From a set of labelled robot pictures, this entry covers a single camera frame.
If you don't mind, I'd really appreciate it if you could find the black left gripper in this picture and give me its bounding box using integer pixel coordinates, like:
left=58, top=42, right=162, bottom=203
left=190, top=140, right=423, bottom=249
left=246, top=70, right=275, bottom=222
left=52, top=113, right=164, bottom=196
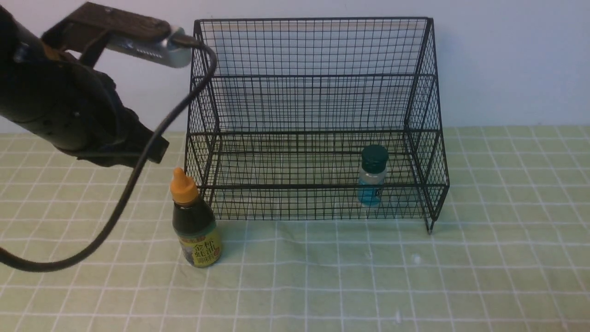
left=41, top=60, right=169, bottom=167

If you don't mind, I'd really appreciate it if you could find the dark sauce bottle orange cap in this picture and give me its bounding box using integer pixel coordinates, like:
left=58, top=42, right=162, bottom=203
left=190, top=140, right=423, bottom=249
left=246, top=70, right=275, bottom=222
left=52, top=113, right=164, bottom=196
left=169, top=167, right=223, bottom=268

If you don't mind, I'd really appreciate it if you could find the small blue bottle green cap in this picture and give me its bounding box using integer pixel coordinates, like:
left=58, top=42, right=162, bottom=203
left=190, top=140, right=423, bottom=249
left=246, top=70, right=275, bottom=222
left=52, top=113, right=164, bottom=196
left=357, top=145, right=389, bottom=207

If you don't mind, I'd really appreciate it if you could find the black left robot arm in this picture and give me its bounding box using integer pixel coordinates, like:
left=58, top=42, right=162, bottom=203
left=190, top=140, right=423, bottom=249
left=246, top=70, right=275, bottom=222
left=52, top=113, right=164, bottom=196
left=0, top=2, right=172, bottom=167

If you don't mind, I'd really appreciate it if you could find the green checkered tablecloth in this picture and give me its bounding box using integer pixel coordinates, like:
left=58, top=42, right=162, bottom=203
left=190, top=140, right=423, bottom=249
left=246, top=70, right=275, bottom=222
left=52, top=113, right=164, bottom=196
left=0, top=126, right=590, bottom=332

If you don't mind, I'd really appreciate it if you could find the black left camera cable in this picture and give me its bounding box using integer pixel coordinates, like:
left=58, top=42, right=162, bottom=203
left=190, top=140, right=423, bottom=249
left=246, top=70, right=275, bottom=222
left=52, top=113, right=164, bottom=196
left=0, top=35, right=218, bottom=273

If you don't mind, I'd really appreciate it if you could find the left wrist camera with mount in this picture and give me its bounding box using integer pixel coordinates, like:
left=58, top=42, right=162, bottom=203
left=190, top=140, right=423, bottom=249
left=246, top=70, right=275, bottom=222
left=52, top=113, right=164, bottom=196
left=41, top=2, right=192, bottom=69

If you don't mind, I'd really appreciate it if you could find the black wire mesh rack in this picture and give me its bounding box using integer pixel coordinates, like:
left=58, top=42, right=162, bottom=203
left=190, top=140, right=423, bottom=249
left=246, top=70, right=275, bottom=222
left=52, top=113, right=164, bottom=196
left=184, top=17, right=450, bottom=233

